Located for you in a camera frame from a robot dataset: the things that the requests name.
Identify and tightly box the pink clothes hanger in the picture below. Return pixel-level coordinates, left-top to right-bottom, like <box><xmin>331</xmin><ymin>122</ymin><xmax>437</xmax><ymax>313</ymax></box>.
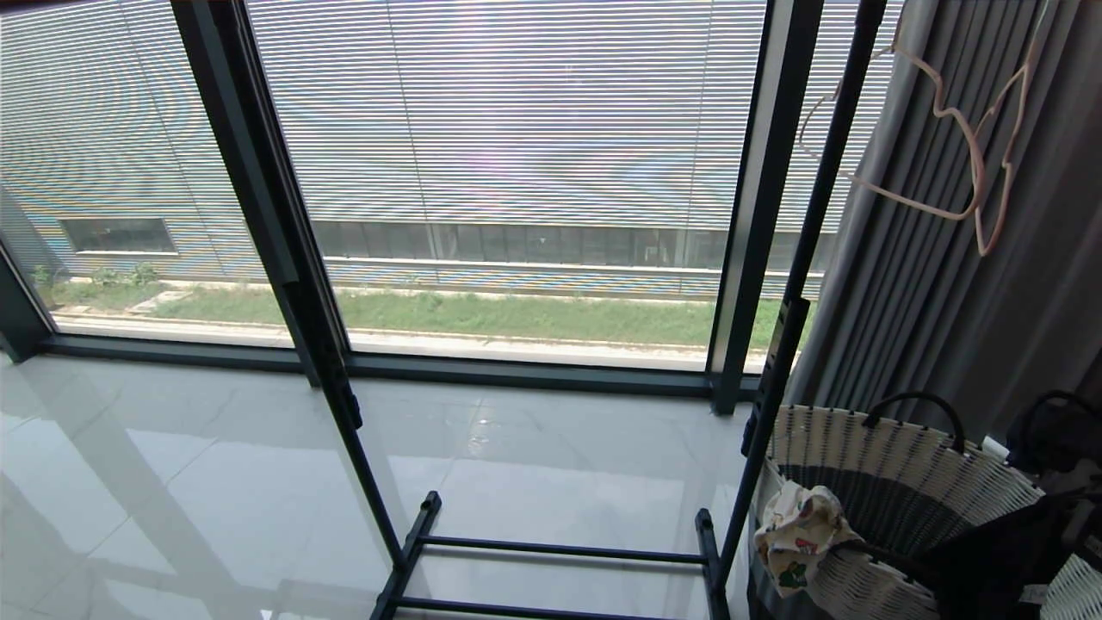
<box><xmin>796</xmin><ymin>0</ymin><xmax>987</xmax><ymax>223</ymax></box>
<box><xmin>971</xmin><ymin>0</ymin><xmax>1049</xmax><ymax>257</ymax></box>

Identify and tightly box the black garment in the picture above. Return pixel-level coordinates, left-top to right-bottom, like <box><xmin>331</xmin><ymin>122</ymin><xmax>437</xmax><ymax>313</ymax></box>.
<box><xmin>913</xmin><ymin>491</ymin><xmax>1099</xmax><ymax>620</ymax></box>

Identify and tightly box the black clothes rack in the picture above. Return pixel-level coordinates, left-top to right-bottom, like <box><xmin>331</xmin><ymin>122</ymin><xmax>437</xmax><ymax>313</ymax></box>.
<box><xmin>172</xmin><ymin>0</ymin><xmax>889</xmax><ymax>620</ymax></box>

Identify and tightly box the white laundry basket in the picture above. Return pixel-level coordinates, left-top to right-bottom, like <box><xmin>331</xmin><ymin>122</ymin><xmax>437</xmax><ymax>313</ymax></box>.
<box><xmin>747</xmin><ymin>392</ymin><xmax>1102</xmax><ymax>620</ymax></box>

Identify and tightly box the cream printed garment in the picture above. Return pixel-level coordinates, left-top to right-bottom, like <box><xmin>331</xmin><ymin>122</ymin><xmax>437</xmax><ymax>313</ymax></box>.
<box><xmin>754</xmin><ymin>482</ymin><xmax>866</xmax><ymax>599</ymax></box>

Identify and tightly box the grey curtain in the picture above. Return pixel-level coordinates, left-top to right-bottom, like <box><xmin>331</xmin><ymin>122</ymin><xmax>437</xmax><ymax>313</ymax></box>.
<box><xmin>788</xmin><ymin>0</ymin><xmax>1102</xmax><ymax>449</ymax></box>

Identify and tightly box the black cable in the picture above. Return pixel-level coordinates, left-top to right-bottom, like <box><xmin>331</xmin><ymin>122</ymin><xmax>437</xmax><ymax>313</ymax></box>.
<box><xmin>1018</xmin><ymin>389</ymin><xmax>1102</xmax><ymax>431</ymax></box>

